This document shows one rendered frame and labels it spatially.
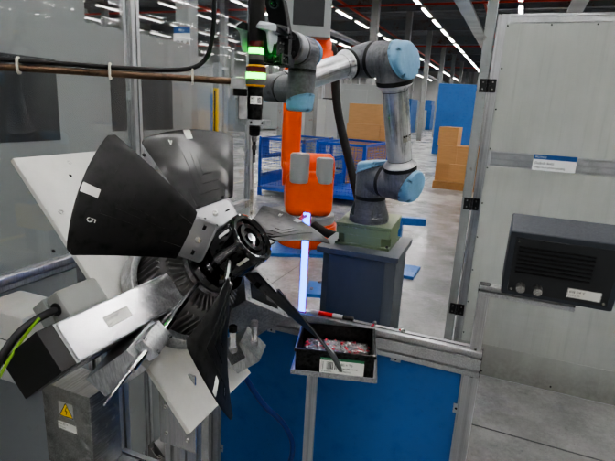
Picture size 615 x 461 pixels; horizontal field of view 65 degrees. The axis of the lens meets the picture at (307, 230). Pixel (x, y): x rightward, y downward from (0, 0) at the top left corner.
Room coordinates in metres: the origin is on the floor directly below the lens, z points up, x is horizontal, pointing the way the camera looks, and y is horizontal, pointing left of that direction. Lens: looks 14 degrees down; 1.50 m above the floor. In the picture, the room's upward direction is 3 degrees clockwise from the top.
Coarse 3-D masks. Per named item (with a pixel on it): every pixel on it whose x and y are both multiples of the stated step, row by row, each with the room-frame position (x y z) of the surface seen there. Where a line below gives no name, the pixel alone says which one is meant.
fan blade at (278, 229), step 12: (264, 216) 1.30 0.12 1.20; (276, 216) 1.31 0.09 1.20; (288, 216) 1.34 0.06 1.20; (264, 228) 1.20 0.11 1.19; (276, 228) 1.21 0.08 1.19; (288, 228) 1.23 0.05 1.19; (300, 228) 1.27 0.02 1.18; (312, 228) 1.32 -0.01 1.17; (276, 240) 1.12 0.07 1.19; (288, 240) 1.15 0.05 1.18; (300, 240) 1.18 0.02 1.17; (312, 240) 1.22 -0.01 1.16; (324, 240) 1.27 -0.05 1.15
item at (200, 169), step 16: (144, 144) 1.15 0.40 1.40; (160, 144) 1.16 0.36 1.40; (176, 144) 1.18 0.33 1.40; (192, 144) 1.19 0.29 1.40; (208, 144) 1.20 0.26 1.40; (224, 144) 1.23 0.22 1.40; (160, 160) 1.13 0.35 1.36; (176, 160) 1.14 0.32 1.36; (192, 160) 1.15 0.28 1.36; (208, 160) 1.16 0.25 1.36; (224, 160) 1.18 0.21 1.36; (176, 176) 1.12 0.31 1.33; (192, 176) 1.12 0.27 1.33; (208, 176) 1.12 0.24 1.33; (224, 176) 1.14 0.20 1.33; (192, 192) 1.09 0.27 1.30; (208, 192) 1.10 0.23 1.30; (224, 192) 1.10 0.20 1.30
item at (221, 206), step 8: (224, 200) 1.09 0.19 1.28; (200, 208) 1.07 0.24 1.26; (208, 208) 1.07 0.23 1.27; (216, 208) 1.08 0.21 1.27; (224, 208) 1.08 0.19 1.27; (232, 208) 1.08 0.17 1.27; (200, 216) 1.06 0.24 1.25; (208, 216) 1.06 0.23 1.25; (216, 216) 1.06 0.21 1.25; (224, 216) 1.06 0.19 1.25; (232, 216) 1.06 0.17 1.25
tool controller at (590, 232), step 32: (512, 224) 1.20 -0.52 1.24; (544, 224) 1.19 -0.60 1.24; (576, 224) 1.18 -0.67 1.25; (608, 224) 1.18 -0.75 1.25; (512, 256) 1.18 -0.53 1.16; (544, 256) 1.15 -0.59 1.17; (576, 256) 1.12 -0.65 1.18; (608, 256) 1.09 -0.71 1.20; (512, 288) 1.19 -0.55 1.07; (544, 288) 1.16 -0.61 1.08; (576, 288) 1.13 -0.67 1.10; (608, 288) 1.11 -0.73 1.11
